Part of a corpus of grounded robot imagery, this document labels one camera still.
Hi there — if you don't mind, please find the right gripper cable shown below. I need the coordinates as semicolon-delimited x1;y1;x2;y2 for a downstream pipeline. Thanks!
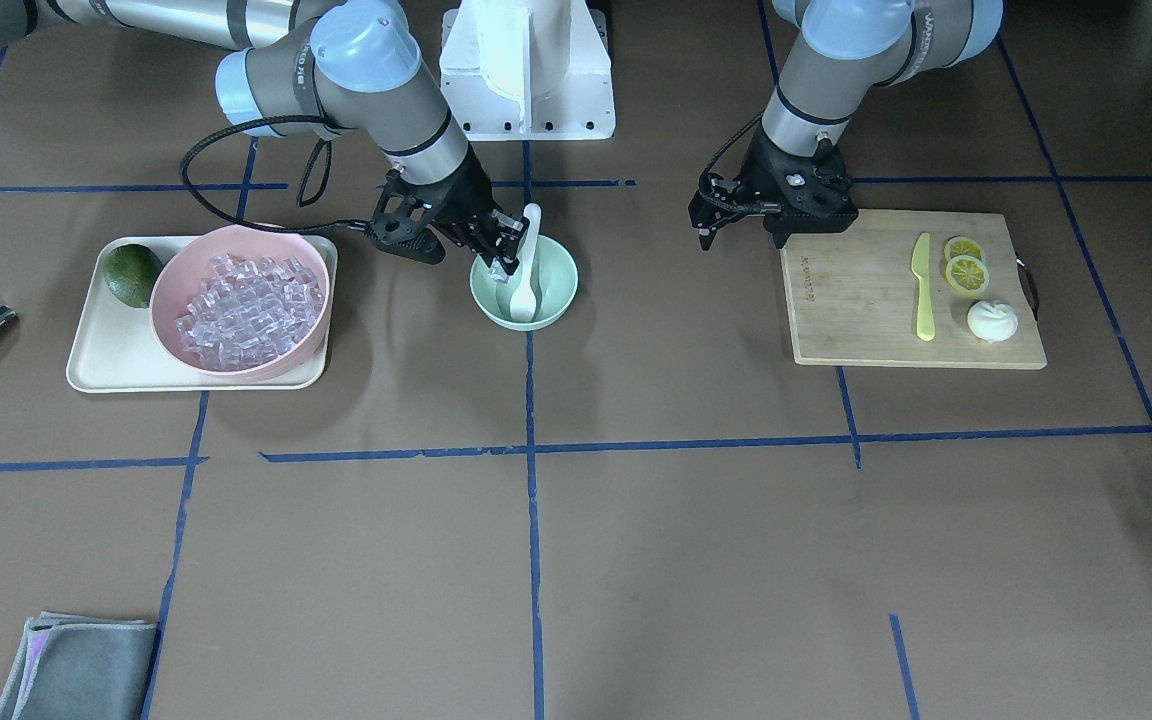
179;115;377;237

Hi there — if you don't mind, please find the yellow plastic knife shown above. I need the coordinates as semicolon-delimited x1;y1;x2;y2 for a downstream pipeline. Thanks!
910;232;935;342

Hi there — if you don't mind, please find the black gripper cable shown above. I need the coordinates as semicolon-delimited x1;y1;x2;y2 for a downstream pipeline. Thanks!
700;112;767;200

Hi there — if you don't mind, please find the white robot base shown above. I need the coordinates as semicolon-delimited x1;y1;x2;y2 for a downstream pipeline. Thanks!
438;1;617;142

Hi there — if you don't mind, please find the pink bowl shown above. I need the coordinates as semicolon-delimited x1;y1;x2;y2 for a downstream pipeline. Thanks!
147;225;335;387

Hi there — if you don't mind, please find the lemon slice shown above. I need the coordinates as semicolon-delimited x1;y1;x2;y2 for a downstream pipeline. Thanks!
943;253;991;297
943;236;986;263

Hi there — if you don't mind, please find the green avocado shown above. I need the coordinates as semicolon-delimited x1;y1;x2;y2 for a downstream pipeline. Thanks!
103;243;165;309

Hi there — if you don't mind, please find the pile of ice cubes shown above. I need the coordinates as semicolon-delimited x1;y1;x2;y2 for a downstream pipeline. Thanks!
172;252;326;372

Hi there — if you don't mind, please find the green bowl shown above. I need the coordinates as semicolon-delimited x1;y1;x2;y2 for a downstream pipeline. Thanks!
468;234;579;332

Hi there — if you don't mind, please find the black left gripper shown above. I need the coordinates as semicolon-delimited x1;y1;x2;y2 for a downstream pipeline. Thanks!
687;129;859;251

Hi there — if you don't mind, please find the beige tray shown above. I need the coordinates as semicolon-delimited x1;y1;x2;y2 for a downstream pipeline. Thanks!
67;234;332;393

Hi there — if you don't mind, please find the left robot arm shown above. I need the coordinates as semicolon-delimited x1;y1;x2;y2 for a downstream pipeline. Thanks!
687;1;1005;250

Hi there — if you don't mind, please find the white steamed bun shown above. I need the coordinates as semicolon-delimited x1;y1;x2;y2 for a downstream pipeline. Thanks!
967;300;1020;343

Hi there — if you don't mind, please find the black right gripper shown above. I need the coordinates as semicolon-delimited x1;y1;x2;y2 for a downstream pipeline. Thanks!
364;160;530;279

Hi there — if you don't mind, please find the white plastic spoon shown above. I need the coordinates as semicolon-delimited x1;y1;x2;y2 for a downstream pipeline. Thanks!
507;202;541;323

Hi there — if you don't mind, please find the bamboo cutting board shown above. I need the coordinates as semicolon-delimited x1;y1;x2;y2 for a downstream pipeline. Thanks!
781;210;1047;370

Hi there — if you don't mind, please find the grey folded cloth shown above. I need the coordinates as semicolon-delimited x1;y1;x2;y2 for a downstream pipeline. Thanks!
0;611;157;719

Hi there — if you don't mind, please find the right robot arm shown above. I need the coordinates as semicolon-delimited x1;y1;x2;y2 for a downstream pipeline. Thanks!
0;1;529;281

